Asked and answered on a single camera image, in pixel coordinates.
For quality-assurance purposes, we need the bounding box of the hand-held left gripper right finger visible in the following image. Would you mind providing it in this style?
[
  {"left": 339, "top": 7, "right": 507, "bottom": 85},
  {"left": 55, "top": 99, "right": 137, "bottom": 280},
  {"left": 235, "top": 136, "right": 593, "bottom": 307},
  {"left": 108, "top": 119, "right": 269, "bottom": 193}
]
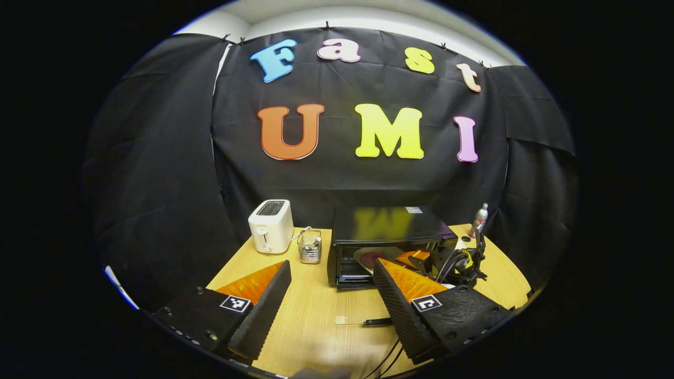
[{"left": 372, "top": 257, "right": 516, "bottom": 365}]

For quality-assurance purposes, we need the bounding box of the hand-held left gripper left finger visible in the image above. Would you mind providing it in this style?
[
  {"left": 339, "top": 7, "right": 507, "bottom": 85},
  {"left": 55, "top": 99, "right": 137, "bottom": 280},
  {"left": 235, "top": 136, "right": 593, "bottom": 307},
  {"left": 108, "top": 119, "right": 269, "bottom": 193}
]
[{"left": 152, "top": 260, "right": 293, "bottom": 367}]

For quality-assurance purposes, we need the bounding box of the black electric oven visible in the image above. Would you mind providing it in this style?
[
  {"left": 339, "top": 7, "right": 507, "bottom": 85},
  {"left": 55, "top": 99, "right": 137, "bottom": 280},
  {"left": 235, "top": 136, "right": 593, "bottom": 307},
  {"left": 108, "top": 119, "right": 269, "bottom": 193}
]
[{"left": 326, "top": 206, "right": 459, "bottom": 327}]

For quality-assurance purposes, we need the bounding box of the plate of pink food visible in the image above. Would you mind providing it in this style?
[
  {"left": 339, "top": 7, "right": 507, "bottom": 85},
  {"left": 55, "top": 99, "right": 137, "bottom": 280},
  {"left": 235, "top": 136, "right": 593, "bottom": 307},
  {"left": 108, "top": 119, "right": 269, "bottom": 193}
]
[{"left": 353, "top": 246, "right": 422, "bottom": 275}]

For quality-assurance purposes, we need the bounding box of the silver drink bottle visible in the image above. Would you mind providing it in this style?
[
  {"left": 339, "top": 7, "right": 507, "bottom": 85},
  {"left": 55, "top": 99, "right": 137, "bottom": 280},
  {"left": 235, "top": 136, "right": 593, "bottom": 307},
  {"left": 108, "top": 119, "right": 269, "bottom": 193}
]
[{"left": 470, "top": 203, "right": 490, "bottom": 239}]

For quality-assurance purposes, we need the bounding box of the white toaster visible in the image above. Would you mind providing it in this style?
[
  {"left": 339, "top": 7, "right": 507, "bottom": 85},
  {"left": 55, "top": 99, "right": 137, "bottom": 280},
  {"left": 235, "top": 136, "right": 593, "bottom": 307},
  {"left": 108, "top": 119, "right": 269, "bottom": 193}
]
[{"left": 247, "top": 200, "right": 295, "bottom": 255}]

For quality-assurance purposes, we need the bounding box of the black backdrop cloth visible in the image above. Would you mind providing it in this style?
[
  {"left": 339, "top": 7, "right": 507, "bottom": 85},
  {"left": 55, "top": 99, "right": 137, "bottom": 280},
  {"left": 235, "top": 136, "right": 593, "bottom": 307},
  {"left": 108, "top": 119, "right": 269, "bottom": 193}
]
[{"left": 82, "top": 27, "right": 580, "bottom": 312}]

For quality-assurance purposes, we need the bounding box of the black cable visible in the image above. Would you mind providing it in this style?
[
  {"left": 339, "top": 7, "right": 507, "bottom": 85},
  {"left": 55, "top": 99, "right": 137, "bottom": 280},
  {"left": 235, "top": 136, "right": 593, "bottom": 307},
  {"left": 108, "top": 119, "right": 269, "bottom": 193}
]
[{"left": 362, "top": 337, "right": 407, "bottom": 379}]

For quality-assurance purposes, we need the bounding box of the wire mesh basket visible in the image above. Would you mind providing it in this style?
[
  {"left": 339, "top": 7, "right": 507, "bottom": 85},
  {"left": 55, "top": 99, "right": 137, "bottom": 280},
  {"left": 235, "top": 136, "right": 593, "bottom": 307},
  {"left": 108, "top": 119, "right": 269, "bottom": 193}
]
[{"left": 297, "top": 229, "right": 323, "bottom": 265}]

